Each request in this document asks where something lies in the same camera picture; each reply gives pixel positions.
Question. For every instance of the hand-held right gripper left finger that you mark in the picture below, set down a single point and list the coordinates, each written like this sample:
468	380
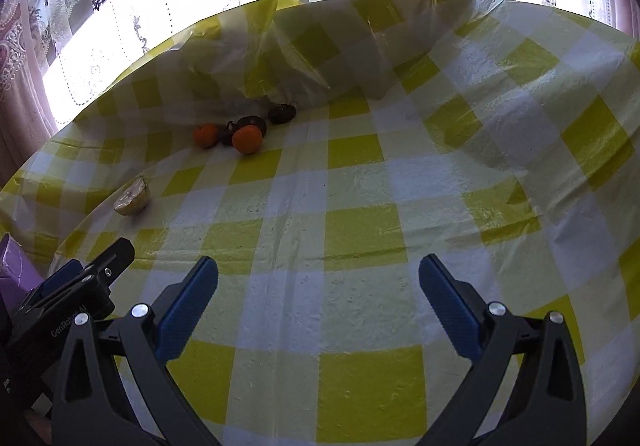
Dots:
185	313

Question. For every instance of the large orange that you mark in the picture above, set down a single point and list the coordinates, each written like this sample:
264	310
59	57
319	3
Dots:
247	140

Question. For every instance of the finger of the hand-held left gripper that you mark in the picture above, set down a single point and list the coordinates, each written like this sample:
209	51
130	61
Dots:
115	255
64	277

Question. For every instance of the brown patterned drape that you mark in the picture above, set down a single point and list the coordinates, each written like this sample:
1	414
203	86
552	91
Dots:
20	76

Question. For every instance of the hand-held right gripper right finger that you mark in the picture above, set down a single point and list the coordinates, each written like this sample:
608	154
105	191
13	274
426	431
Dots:
450	311

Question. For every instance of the small orange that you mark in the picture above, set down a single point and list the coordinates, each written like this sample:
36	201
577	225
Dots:
206	136

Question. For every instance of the yellow checked tablecloth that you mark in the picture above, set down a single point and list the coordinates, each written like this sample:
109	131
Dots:
350	236

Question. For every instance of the dark round fruit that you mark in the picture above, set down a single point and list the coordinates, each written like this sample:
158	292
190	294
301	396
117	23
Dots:
251	121
226	133
281	113

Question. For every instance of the purple and white cardboard box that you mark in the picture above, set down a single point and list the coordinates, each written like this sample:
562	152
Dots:
15	271

